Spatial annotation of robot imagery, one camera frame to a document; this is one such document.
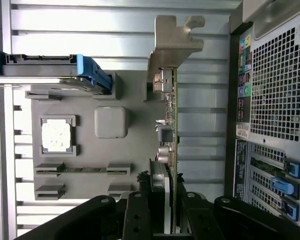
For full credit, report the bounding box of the open black PC case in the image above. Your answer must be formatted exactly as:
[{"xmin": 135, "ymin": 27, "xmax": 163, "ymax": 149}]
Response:
[{"xmin": 223, "ymin": 0, "xmax": 300, "ymax": 231}]

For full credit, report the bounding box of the grey case handle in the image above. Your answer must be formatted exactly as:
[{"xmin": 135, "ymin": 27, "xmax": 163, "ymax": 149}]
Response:
[{"xmin": 241, "ymin": 0, "xmax": 300, "ymax": 41}]

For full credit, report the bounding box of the blue disk carrier bracket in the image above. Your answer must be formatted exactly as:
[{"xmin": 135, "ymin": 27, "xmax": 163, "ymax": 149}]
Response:
[{"xmin": 0, "ymin": 49, "xmax": 113, "ymax": 95}]

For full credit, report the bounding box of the grey parts rack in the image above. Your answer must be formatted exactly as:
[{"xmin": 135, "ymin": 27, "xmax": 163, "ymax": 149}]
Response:
[{"xmin": 24, "ymin": 71, "xmax": 166, "ymax": 201}]

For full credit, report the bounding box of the blue card retention clip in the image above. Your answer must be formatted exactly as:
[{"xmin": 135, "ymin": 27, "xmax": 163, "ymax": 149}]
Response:
[
  {"xmin": 270, "ymin": 176, "xmax": 300, "ymax": 199},
  {"xmin": 284, "ymin": 160, "xmax": 300, "ymax": 179},
  {"xmin": 280, "ymin": 198, "xmax": 300, "ymax": 223}
]

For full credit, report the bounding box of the silver hard disk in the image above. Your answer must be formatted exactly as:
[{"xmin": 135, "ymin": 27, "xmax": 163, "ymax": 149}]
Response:
[{"xmin": 0, "ymin": 53, "xmax": 108, "ymax": 96}]

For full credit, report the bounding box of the silver CPU chip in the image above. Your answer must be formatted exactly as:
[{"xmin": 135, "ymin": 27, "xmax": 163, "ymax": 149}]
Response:
[{"xmin": 41, "ymin": 117, "xmax": 73, "ymax": 153}]

